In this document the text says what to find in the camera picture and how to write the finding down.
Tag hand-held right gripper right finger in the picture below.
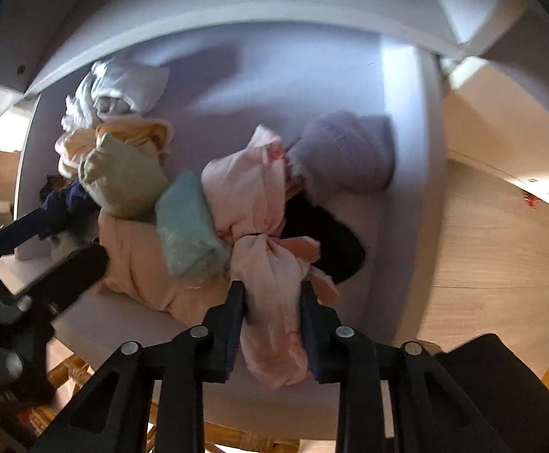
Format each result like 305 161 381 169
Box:
298 280 516 453

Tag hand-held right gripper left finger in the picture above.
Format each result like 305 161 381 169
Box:
29 280 249 453

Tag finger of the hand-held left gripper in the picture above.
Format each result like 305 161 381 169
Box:
16 244 110 315
0 206 68 259

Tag navy blue cloth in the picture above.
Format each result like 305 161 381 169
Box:
39 174 100 241

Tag peach cloth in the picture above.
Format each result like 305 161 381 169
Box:
95 210 237 326

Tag pink smiley print cloth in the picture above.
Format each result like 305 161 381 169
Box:
201 125 339 390

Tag black knit cloth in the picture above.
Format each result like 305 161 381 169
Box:
279 193 367 284

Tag pale green cloth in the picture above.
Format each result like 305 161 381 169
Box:
79 132 171 220

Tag mint green cloth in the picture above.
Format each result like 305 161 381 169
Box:
156 172 230 279

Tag beige cloth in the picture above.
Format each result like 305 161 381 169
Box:
55 118 176 175

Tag white cloth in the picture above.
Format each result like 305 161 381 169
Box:
62 57 171 130

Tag lavender knit cloth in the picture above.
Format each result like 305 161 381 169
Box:
284 111 395 203

